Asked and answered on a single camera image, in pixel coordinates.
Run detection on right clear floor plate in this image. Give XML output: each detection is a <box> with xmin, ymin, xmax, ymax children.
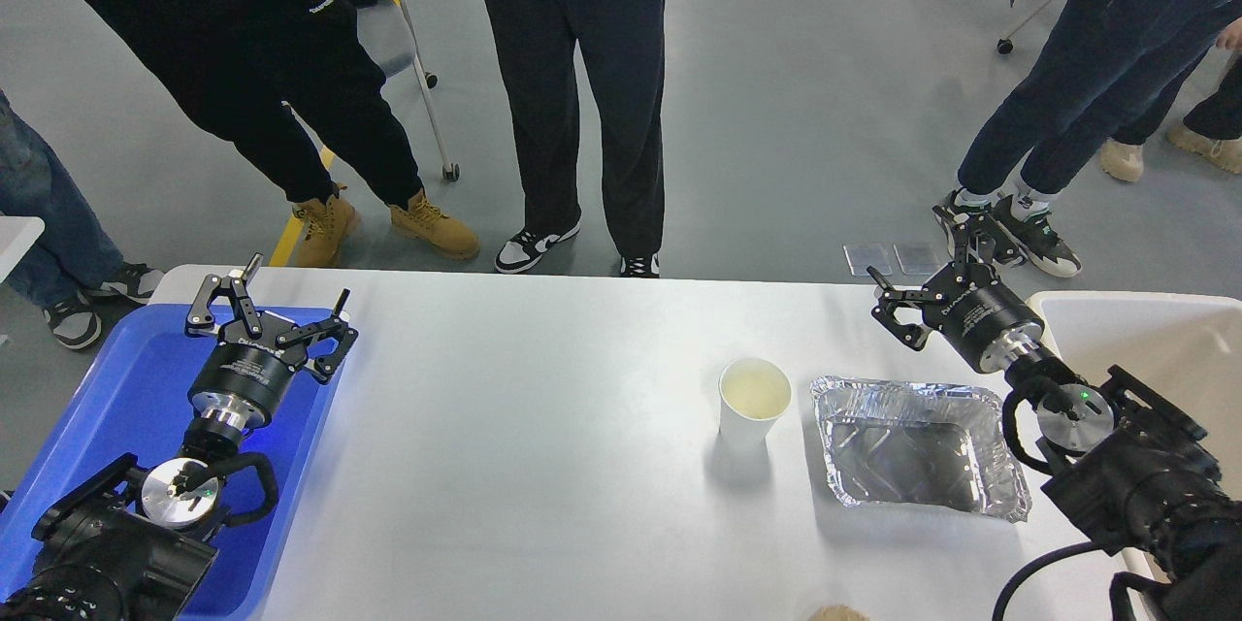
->
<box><xmin>893</xmin><ymin>243</ymin><xmax>945</xmax><ymax>278</ymax></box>

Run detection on white side table corner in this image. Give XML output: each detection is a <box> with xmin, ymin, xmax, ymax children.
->
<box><xmin>0</xmin><ymin>215</ymin><xmax>45</xmax><ymax>283</ymax></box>

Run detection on person in tan boots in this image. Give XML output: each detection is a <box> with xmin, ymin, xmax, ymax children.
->
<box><xmin>84</xmin><ymin>0</ymin><xmax>479</xmax><ymax>268</ymax></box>

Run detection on blue plastic tray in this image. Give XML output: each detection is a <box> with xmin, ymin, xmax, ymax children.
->
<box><xmin>1</xmin><ymin>304</ymin><xmax>337</xmax><ymax>620</ymax></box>

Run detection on person in black trousers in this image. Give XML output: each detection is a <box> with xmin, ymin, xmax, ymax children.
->
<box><xmin>460</xmin><ymin>0</ymin><xmax>686</xmax><ymax>279</ymax></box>

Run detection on white paper cup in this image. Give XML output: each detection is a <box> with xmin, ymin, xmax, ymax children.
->
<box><xmin>718</xmin><ymin>356</ymin><xmax>792</xmax><ymax>450</ymax></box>

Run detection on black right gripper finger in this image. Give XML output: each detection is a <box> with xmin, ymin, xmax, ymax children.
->
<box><xmin>946</xmin><ymin>212</ymin><xmax>997</xmax><ymax>286</ymax></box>
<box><xmin>866</xmin><ymin>266</ymin><xmax>946</xmax><ymax>351</ymax></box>

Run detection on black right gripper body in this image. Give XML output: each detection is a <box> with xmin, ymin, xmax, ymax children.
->
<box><xmin>929</xmin><ymin>270</ymin><xmax>1045</xmax><ymax>374</ymax></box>

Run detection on left clear floor plate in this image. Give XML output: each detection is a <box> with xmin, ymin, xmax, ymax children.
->
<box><xmin>842</xmin><ymin>243</ymin><xmax>895</xmax><ymax>278</ymax></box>

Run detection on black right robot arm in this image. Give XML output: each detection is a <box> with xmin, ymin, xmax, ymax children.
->
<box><xmin>866</xmin><ymin>206</ymin><xmax>1241</xmax><ymax>620</ymax></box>

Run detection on person in dark jeans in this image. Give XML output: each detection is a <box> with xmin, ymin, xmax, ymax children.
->
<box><xmin>945</xmin><ymin>0</ymin><xmax>1240</xmax><ymax>278</ymax></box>

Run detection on clear floor plate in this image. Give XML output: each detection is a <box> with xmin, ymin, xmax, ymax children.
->
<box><xmin>893</xmin><ymin>243</ymin><xmax>945</xmax><ymax>278</ymax></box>
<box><xmin>842</xmin><ymin>243</ymin><xmax>895</xmax><ymax>278</ymax></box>

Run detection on person in blue jeans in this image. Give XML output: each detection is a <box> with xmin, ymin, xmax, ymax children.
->
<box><xmin>1</xmin><ymin>94</ymin><xmax>164</xmax><ymax>350</ymax></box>

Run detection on beige plastic bin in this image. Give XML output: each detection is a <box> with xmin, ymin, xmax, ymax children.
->
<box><xmin>1026</xmin><ymin>289</ymin><xmax>1242</xmax><ymax>621</ymax></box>

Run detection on aluminium foil tray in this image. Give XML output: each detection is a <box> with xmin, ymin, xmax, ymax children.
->
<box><xmin>810</xmin><ymin>376</ymin><xmax>1030</xmax><ymax>523</ymax></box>

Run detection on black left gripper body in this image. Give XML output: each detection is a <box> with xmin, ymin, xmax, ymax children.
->
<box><xmin>189</xmin><ymin>317</ymin><xmax>308</xmax><ymax>430</ymax></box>

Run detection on person in beige shoes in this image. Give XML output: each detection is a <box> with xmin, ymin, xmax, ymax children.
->
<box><xmin>1095</xmin><ymin>53</ymin><xmax>1241</xmax><ymax>183</ymax></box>

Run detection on grey wheeled chair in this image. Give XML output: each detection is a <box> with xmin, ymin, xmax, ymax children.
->
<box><xmin>359</xmin><ymin>0</ymin><xmax>460</xmax><ymax>183</ymax></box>

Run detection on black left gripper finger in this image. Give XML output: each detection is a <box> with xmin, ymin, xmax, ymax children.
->
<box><xmin>274</xmin><ymin>289</ymin><xmax>359</xmax><ymax>385</ymax></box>
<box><xmin>185</xmin><ymin>253</ymin><xmax>265</xmax><ymax>343</ymax></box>

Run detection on small brown object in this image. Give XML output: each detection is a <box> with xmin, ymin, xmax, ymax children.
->
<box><xmin>807</xmin><ymin>605</ymin><xmax>869</xmax><ymax>621</ymax></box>

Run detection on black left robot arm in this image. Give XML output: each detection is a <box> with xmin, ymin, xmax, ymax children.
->
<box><xmin>2</xmin><ymin>255</ymin><xmax>358</xmax><ymax>620</ymax></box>

